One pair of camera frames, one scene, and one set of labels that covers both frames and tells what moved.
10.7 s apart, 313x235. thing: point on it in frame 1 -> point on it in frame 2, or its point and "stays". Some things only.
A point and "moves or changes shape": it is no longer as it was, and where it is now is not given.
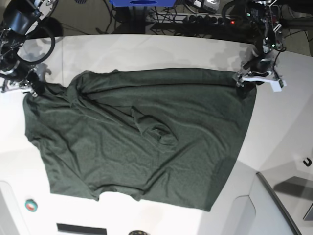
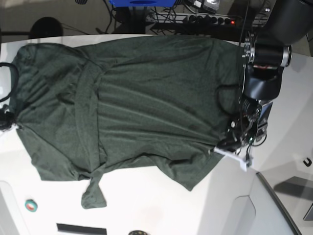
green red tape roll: (31, 205) stays
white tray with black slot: (80, 229) stays
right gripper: (257, 72) -> (229, 146)
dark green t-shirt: (168, 136) moves or changes shape
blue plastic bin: (143, 3) stays
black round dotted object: (138, 232) stays
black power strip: (200, 19) stays
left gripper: (26, 81) -> (7, 119)
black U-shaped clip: (309, 163) stays
